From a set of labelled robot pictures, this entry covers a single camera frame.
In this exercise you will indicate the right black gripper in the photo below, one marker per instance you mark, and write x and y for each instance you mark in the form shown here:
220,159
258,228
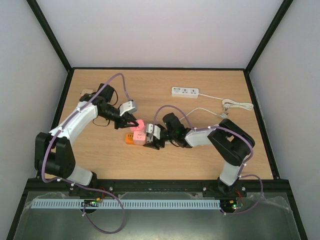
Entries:
160,141

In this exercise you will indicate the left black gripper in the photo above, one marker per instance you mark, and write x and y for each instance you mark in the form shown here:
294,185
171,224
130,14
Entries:
125,119

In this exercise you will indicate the pink cube socket adapter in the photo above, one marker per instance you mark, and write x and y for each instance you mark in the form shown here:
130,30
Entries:
139,138

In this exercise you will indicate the pink plug adapter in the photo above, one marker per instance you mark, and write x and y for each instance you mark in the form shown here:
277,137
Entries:
140,127

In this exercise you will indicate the wooden cube plug adapter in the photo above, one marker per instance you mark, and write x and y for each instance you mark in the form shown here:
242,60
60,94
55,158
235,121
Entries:
87,91

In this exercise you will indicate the white power strip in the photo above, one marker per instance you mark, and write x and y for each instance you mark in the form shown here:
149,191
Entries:
184,92

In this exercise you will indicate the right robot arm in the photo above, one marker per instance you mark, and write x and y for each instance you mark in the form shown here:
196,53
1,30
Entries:
233,144

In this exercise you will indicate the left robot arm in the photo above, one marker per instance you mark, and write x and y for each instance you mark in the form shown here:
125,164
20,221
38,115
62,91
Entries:
54,156

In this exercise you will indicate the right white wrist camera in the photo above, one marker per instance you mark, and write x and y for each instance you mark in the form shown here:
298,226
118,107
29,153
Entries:
154,129

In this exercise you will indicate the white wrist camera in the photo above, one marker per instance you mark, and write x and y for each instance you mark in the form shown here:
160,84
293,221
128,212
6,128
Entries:
154,129
129,107

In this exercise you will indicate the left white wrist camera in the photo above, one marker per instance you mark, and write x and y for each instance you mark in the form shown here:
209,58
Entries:
129,107

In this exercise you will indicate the white slotted cable duct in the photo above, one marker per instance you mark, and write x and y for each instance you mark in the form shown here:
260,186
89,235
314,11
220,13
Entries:
128,204

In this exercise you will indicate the black aluminium frame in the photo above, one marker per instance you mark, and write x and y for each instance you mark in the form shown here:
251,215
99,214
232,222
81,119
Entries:
277,184

